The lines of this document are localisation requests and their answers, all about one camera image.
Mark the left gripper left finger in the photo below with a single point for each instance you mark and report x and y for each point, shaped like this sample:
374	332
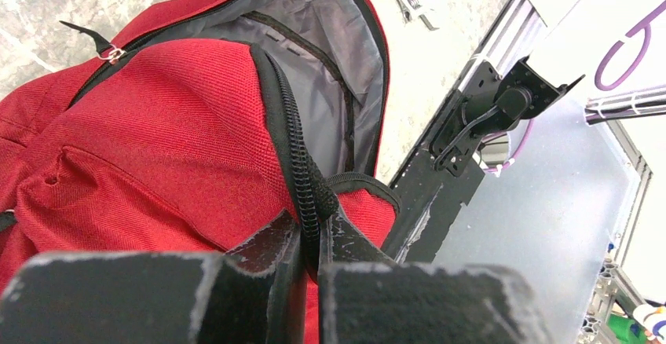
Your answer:
252	294

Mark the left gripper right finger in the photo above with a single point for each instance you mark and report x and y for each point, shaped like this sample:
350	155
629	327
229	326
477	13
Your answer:
366	297

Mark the red backpack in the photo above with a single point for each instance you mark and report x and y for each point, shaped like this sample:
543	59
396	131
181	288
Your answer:
195	127

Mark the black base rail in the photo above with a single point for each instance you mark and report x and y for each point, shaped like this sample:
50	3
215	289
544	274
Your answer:
439	174

